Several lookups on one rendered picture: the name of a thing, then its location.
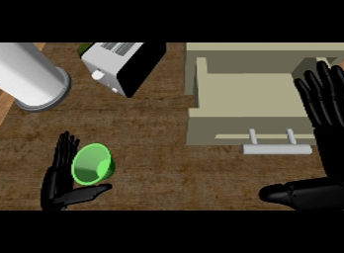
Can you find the white cylindrical container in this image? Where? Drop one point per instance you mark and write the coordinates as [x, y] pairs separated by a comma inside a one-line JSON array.
[[22, 73]]

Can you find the beige cabinet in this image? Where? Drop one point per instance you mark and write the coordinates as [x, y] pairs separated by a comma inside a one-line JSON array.
[[268, 54]]

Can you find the green cup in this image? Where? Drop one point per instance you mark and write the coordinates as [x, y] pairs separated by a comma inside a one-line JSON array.
[[91, 164]]

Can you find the beige open drawer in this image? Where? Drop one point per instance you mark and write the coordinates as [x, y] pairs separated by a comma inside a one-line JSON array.
[[248, 92]]

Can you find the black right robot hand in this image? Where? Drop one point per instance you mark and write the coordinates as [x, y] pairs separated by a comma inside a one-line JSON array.
[[334, 138]]

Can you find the green round object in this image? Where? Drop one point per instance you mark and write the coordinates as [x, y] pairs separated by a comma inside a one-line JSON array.
[[84, 48]]

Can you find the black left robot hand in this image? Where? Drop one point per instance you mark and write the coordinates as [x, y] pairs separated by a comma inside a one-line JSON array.
[[56, 171]]

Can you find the beige drawer front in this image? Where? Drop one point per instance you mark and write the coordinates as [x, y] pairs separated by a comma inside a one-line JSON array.
[[249, 131]]

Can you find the white and black toaster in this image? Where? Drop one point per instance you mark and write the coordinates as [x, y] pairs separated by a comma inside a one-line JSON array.
[[121, 66]]

